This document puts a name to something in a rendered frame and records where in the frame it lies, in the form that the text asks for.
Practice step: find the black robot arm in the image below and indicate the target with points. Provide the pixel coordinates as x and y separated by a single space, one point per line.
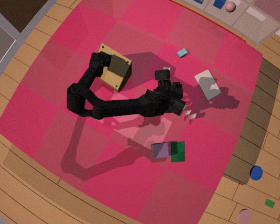
151 104

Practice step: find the light blue rectangular block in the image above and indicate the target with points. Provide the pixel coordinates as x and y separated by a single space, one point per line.
182 53

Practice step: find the green rectangular block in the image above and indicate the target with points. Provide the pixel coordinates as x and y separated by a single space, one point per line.
177 152

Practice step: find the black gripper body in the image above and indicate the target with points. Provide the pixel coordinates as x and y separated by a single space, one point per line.
162 75

